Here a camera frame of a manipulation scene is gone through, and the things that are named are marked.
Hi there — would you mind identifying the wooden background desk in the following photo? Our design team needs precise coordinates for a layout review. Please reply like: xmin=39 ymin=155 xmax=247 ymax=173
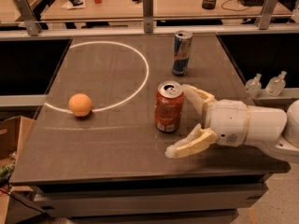
xmin=42 ymin=0 xmax=262 ymax=21

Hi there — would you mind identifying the cardboard box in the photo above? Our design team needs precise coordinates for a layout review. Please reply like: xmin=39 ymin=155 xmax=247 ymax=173
xmin=0 ymin=116 xmax=35 ymax=166

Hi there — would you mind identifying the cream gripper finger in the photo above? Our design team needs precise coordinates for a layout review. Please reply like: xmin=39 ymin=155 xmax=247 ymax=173
xmin=165 ymin=124 xmax=218 ymax=159
xmin=181 ymin=84 xmax=216 ymax=116

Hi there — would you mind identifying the clear sanitizer bottle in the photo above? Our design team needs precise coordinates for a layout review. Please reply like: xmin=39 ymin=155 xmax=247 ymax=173
xmin=245 ymin=74 xmax=262 ymax=99
xmin=265 ymin=71 xmax=287 ymax=96

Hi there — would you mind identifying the right metal rail bracket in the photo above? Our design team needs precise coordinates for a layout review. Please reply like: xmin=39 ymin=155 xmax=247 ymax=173
xmin=255 ymin=0 xmax=278 ymax=30

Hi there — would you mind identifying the metal rail bracket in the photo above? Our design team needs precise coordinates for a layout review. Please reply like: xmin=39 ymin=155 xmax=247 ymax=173
xmin=14 ymin=0 xmax=41 ymax=36
xmin=143 ymin=0 xmax=153 ymax=33
xmin=255 ymin=0 xmax=278 ymax=30

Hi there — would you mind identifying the grey table drawer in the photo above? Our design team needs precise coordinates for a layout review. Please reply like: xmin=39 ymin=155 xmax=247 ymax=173
xmin=35 ymin=183 xmax=267 ymax=217

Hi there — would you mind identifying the left metal rail bracket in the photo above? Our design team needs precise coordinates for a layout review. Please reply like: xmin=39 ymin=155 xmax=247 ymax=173
xmin=14 ymin=0 xmax=41 ymax=36

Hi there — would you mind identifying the black mesh pen cup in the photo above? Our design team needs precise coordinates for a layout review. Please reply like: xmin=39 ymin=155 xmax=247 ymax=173
xmin=202 ymin=0 xmax=217 ymax=9

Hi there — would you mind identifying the middle metal rail bracket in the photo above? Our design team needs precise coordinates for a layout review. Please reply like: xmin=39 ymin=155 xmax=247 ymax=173
xmin=143 ymin=0 xmax=153 ymax=33

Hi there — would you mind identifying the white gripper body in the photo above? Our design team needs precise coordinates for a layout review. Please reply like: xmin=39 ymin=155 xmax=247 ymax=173
xmin=205 ymin=100 xmax=249 ymax=147

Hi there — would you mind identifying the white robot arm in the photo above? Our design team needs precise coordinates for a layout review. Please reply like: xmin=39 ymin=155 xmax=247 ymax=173
xmin=165 ymin=84 xmax=298 ymax=163

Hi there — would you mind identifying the black cable on desk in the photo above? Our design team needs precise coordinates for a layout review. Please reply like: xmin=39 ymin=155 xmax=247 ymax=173
xmin=220 ymin=0 xmax=250 ymax=12

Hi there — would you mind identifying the blue silver energy drink can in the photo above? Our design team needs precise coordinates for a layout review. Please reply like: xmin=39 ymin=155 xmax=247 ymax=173
xmin=172 ymin=30 xmax=192 ymax=76

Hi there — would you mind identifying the red coke can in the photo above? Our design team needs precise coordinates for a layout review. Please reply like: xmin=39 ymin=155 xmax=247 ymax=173
xmin=155 ymin=80 xmax=184 ymax=133

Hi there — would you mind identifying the orange fruit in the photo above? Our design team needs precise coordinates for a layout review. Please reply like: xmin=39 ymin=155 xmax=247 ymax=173
xmin=68 ymin=93 xmax=93 ymax=117

